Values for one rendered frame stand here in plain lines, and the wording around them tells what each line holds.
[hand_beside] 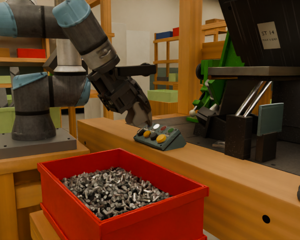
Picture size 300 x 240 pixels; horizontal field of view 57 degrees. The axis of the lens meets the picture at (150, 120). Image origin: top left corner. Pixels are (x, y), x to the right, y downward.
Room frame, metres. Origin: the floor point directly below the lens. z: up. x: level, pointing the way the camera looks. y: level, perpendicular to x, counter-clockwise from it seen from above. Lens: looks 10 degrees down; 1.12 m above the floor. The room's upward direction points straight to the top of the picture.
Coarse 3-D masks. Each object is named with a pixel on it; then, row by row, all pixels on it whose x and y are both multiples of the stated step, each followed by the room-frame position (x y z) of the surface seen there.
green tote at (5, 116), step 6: (0, 108) 1.22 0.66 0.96; (6, 108) 1.23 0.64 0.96; (12, 108) 1.25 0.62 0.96; (54, 108) 1.34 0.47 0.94; (0, 114) 1.22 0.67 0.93; (6, 114) 1.23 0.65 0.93; (12, 114) 1.25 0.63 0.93; (54, 114) 1.34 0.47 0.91; (0, 120) 1.22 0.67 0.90; (6, 120) 1.23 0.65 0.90; (12, 120) 1.25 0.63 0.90; (54, 120) 1.34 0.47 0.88; (0, 126) 1.22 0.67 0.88; (6, 126) 1.23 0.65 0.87; (12, 126) 1.24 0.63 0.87; (0, 132) 1.22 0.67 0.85; (6, 132) 1.23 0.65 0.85
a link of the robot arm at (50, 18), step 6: (48, 6) 0.69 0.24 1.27; (48, 12) 0.68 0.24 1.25; (48, 18) 0.67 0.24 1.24; (54, 18) 0.68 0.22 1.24; (48, 24) 0.67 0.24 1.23; (54, 24) 0.68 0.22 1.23; (48, 30) 0.68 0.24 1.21; (54, 30) 0.68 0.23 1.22; (60, 30) 0.69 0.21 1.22; (48, 36) 0.69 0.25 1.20; (54, 36) 0.70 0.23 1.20; (60, 36) 0.70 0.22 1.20; (66, 36) 0.70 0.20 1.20
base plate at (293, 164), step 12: (156, 120) 1.24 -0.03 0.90; (168, 120) 1.24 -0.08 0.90; (180, 120) 1.24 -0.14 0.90; (192, 132) 0.99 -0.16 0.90; (204, 144) 0.82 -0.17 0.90; (252, 144) 0.82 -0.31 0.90; (288, 144) 0.82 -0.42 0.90; (252, 156) 0.70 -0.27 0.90; (276, 156) 0.70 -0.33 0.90; (288, 156) 0.70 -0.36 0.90; (276, 168) 0.61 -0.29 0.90; (288, 168) 0.61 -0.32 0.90
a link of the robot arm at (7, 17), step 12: (12, 0) 0.68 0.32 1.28; (24, 0) 0.69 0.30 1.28; (36, 0) 0.76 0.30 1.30; (0, 12) 0.64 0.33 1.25; (12, 12) 0.65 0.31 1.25; (24, 12) 0.66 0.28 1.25; (36, 12) 0.67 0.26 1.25; (0, 24) 0.64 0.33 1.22; (12, 24) 0.65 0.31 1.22; (24, 24) 0.66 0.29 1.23; (36, 24) 0.67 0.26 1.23; (12, 36) 0.67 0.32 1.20; (24, 36) 0.68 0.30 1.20; (36, 36) 0.69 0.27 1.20
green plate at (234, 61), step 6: (228, 36) 0.85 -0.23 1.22; (228, 42) 0.85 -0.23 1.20; (228, 48) 0.86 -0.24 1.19; (222, 54) 0.87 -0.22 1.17; (228, 54) 0.86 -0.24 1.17; (234, 54) 0.84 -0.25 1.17; (222, 60) 0.87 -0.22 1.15; (228, 60) 0.86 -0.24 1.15; (234, 60) 0.84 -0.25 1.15; (240, 60) 0.83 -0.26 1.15; (222, 66) 0.87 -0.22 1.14; (228, 66) 0.86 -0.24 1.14; (234, 66) 0.84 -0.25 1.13; (240, 66) 0.82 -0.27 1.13
